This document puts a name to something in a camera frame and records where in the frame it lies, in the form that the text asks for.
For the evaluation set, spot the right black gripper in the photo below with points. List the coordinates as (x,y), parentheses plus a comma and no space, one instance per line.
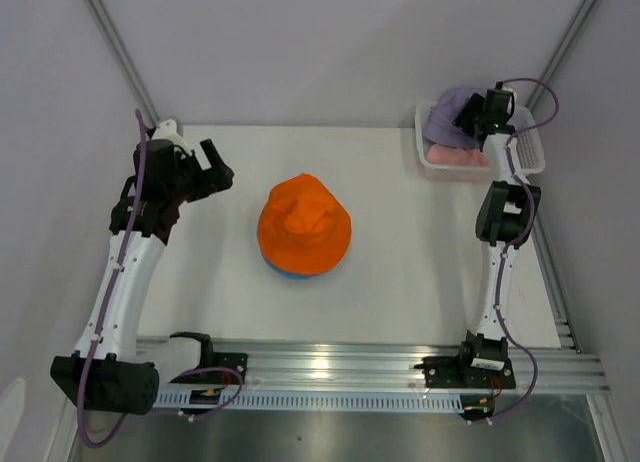
(474,105)

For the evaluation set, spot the pink bucket hat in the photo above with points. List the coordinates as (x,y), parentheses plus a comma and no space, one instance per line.
(443,155)

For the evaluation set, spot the aluminium mounting rail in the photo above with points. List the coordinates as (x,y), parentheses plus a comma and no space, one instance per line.
(312,365)

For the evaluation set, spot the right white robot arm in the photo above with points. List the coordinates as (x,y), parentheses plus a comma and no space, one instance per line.
(503,226)

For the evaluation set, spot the blue bucket hat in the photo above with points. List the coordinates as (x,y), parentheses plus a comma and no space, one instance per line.
(288,274)

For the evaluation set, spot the purple bucket hat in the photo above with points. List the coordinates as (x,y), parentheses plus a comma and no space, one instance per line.
(440,130)

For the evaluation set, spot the white slotted cable duct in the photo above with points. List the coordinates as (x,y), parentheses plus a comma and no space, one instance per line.
(209,399)

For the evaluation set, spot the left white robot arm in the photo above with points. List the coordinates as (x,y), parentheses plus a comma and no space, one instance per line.
(104,372)

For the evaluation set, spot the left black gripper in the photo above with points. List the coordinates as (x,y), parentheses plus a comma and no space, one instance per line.
(217,178)

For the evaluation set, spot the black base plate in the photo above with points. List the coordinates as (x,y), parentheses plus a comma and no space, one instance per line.
(230,360)
(450,372)

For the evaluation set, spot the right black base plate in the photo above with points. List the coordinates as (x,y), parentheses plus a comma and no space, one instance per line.
(450,372)

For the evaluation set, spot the orange bucket hat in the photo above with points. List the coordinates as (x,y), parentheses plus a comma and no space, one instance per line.
(303,229)

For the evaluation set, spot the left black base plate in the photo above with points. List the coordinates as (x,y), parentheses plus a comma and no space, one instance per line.
(230,360)

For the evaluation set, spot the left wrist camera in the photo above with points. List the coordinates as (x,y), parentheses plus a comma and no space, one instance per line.
(170,130)

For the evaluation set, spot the white plastic basket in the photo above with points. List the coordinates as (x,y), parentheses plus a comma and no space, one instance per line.
(529,151)

